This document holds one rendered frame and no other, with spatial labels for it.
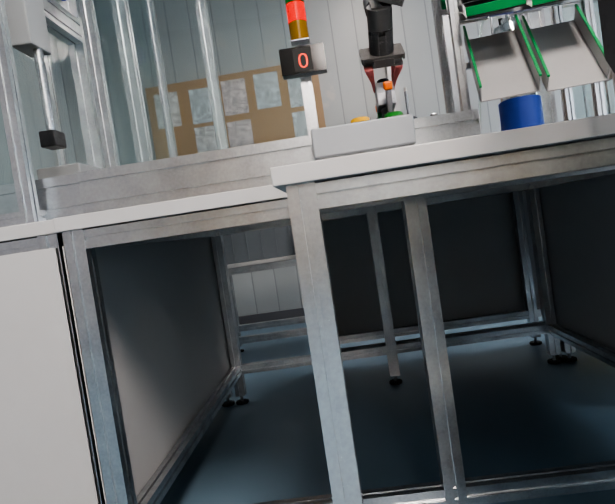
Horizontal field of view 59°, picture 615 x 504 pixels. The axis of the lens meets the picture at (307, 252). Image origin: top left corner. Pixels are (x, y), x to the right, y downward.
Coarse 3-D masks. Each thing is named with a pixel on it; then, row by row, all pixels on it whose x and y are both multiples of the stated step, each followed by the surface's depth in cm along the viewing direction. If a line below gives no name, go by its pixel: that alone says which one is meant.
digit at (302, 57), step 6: (300, 48) 144; (306, 48) 144; (294, 54) 145; (300, 54) 145; (306, 54) 144; (294, 60) 145; (300, 60) 145; (306, 60) 145; (300, 66) 145; (306, 66) 145; (312, 66) 145
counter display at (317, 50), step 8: (288, 48) 145; (296, 48) 145; (312, 48) 144; (320, 48) 144; (280, 56) 145; (288, 56) 145; (312, 56) 144; (320, 56) 144; (288, 64) 145; (320, 64) 144; (288, 72) 145; (296, 72) 145; (304, 72) 145
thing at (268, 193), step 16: (224, 192) 112; (240, 192) 112; (256, 192) 112; (272, 192) 112; (128, 208) 113; (144, 208) 113; (160, 208) 113; (176, 208) 113; (192, 208) 113; (208, 208) 113; (64, 224) 114; (80, 224) 114; (96, 224) 114; (112, 224) 116
